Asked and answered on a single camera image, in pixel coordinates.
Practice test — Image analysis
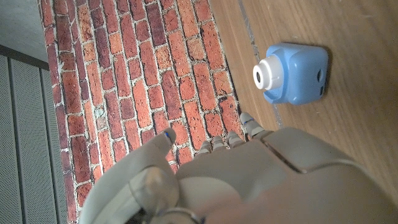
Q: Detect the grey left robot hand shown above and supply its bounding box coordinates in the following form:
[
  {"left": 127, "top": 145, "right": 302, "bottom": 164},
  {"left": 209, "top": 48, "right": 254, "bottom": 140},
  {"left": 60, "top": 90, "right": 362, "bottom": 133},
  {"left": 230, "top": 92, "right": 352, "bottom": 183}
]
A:
[{"left": 77, "top": 112, "right": 398, "bottom": 224}]

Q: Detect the red brick printed backdrop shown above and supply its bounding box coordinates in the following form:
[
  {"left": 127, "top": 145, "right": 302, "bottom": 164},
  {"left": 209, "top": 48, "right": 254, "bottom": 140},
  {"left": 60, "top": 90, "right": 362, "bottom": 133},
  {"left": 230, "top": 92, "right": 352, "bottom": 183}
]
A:
[{"left": 37, "top": 0, "right": 246, "bottom": 224}]

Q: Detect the blue toy camera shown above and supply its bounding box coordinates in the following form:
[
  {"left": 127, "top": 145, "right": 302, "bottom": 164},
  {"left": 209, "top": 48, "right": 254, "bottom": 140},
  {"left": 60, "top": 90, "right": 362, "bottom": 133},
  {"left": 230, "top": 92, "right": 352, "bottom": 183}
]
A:
[{"left": 252, "top": 42, "right": 330, "bottom": 106}]

